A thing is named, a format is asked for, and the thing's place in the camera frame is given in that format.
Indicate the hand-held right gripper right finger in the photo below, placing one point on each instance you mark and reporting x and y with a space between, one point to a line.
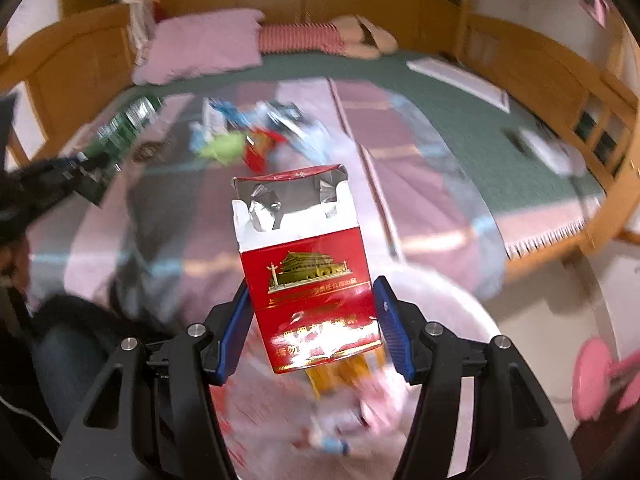
395 335

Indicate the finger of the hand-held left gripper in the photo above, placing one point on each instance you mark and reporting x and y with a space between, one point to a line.
85 185
60 167

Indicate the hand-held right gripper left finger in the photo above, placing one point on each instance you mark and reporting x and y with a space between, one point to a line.
235 335

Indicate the white lattice trash bin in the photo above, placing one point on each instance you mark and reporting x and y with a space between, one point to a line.
460 320

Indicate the orange snack wrapper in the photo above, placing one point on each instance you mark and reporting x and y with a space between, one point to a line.
340 375

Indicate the pink tissue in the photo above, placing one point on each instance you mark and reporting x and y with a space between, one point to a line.
382 405

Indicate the red cigarette pack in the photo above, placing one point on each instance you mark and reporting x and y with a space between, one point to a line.
305 270

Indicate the white paper cup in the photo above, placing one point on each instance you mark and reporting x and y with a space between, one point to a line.
327 432

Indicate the light green wrapper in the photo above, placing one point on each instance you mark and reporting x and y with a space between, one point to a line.
222 147

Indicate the white medicine box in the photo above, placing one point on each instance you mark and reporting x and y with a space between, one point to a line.
212 117

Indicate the blue snack wrapper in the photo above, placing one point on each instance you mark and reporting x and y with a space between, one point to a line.
237 112

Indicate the red snack wrapper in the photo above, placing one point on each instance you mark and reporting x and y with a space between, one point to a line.
260 150

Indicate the clear plastic bag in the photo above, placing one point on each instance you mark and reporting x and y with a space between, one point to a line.
285 115

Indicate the person's left hand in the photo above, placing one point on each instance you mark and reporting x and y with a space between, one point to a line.
11 262

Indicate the plaid bed sheet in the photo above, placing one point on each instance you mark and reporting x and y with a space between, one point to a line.
425 185

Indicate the person's leg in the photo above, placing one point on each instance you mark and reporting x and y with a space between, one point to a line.
65 360

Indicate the white hanging cloth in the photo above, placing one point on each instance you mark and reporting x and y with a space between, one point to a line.
142 30

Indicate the pink pillow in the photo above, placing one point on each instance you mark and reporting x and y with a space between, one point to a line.
200 45

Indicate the pink fringed mattress pad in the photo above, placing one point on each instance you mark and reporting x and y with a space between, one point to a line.
555 230

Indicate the pink floor stand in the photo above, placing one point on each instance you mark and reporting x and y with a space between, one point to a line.
595 380

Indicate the green woven bed mat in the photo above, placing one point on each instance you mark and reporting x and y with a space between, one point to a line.
475 125

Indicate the striped plush toy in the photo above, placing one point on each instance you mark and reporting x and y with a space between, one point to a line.
300 40

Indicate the white flat board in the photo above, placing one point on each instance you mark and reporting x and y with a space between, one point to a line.
460 82

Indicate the pink hanging cloth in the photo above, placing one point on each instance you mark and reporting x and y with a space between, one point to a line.
595 0

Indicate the wooden bunk bed frame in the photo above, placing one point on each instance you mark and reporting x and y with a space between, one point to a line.
75 60

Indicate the wooden wall cabinet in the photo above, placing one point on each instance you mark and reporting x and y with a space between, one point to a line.
300 0

